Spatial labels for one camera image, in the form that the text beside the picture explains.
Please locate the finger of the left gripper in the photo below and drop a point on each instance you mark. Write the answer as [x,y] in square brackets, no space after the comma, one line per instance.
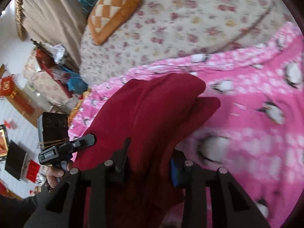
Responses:
[78,144]

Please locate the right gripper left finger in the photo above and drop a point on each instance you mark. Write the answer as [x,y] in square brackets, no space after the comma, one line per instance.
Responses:
[64,206]

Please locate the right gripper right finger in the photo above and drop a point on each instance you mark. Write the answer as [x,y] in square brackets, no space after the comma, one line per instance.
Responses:
[231,206]

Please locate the dark red long-sleeve top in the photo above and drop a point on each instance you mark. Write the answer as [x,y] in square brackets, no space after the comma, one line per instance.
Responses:
[155,115]

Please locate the person's left hand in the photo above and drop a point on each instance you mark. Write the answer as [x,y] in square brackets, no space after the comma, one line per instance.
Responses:
[53,173]

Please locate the black phone on gripper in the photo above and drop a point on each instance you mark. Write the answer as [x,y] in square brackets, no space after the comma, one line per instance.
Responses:
[52,129]

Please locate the blue plastic bag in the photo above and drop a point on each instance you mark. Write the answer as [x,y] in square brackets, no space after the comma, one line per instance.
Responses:
[75,83]

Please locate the pink penguin blanket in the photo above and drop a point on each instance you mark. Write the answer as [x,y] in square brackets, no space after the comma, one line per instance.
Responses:
[257,133]

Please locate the red chinese knot decoration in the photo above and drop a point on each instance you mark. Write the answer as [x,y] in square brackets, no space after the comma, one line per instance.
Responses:
[8,86]

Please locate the white plastic bag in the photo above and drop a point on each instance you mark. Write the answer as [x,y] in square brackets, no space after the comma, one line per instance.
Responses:
[58,52]

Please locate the left beige curtain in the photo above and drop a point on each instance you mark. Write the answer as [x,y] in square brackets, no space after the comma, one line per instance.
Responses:
[55,22]

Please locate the orange checkered cushion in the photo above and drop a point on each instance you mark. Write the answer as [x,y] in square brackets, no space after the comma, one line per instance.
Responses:
[108,15]

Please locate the floral cream quilt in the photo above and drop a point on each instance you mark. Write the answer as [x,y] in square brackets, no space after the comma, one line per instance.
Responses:
[162,29]

